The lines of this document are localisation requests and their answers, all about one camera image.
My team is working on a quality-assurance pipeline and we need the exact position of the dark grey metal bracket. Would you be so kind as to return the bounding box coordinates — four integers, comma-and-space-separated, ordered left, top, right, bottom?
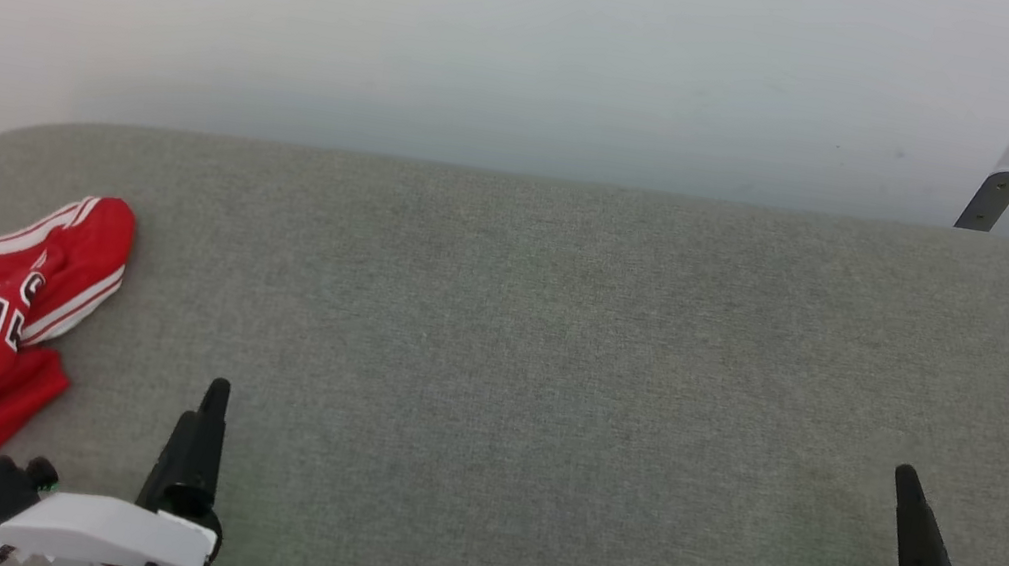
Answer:
954, 163, 1009, 237

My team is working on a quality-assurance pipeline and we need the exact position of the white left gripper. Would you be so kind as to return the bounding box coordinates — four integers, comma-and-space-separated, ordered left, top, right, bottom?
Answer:
0, 345, 261, 566

